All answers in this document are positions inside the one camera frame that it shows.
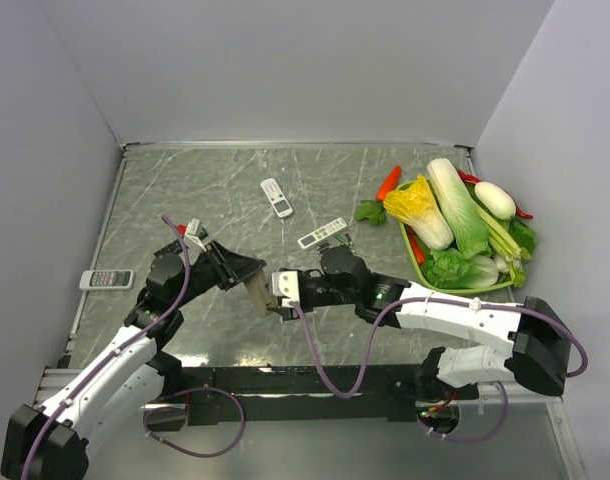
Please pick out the green napa cabbage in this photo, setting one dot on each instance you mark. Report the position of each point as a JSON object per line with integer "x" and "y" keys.
{"x": 459, "y": 209}

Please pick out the white remote with blue button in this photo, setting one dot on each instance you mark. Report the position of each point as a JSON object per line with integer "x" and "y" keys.
{"x": 259, "y": 289}

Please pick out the white grey remote left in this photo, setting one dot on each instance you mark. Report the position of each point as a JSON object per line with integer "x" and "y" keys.
{"x": 106, "y": 280}

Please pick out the yellow napa cabbage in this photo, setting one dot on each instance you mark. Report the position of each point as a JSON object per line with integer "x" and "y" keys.
{"x": 417, "y": 208}

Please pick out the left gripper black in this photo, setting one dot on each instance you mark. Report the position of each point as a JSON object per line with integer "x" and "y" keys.
{"x": 230, "y": 266}

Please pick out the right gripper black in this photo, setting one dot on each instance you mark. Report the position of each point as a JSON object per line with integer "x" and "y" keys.
{"x": 287, "y": 313}

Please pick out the celery stalks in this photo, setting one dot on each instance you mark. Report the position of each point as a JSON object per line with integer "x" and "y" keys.
{"x": 500, "y": 239}

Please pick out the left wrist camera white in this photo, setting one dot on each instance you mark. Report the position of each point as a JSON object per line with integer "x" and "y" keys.
{"x": 193, "y": 234}

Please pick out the white remote far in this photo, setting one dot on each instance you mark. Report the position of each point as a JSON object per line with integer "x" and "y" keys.
{"x": 274, "y": 194}

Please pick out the white eggplant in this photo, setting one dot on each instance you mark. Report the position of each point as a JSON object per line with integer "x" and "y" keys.
{"x": 496, "y": 200}

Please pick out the green lettuce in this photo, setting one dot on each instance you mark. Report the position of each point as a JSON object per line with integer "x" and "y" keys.
{"x": 449, "y": 269}

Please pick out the green battery upper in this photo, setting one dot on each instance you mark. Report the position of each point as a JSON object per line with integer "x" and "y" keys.
{"x": 344, "y": 239}

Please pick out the orange carrot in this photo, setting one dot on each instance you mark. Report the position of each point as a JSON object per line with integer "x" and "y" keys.
{"x": 389, "y": 184}

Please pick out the white remote middle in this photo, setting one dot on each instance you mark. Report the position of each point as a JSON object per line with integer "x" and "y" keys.
{"x": 322, "y": 234}

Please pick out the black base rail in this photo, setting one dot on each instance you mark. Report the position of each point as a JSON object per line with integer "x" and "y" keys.
{"x": 289, "y": 393}

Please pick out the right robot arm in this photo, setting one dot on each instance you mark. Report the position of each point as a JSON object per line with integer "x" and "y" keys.
{"x": 524, "y": 343}

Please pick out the green plastic tray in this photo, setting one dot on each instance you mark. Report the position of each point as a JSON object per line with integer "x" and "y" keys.
{"x": 451, "y": 243}

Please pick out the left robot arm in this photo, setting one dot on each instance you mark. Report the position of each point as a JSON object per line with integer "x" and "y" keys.
{"x": 55, "y": 439}

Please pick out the green leaf by carrot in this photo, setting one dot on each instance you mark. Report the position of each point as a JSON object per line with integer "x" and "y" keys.
{"x": 370, "y": 211}

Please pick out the bok choy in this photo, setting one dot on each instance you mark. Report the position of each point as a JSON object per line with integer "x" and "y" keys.
{"x": 486, "y": 271}

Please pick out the red pepper in tray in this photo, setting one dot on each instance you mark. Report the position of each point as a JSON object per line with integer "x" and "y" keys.
{"x": 418, "y": 253}

